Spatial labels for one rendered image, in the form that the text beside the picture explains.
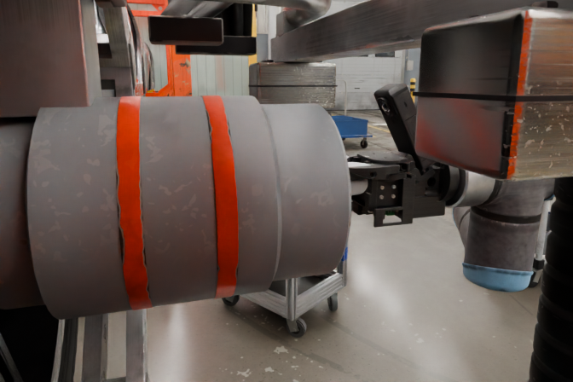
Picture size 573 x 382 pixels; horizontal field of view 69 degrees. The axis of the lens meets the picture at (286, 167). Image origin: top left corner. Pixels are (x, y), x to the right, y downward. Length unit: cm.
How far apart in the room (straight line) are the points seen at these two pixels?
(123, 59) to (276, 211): 32
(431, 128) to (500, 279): 52
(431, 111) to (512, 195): 46
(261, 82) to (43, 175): 26
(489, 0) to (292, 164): 13
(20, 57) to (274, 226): 17
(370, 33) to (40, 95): 20
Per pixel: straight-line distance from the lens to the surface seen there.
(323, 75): 46
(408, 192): 52
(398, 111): 52
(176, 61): 390
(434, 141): 16
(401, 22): 24
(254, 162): 24
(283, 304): 157
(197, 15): 37
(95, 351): 51
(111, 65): 52
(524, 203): 63
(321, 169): 25
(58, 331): 53
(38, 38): 27
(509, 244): 65
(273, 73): 45
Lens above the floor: 93
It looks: 12 degrees down
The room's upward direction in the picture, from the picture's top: straight up
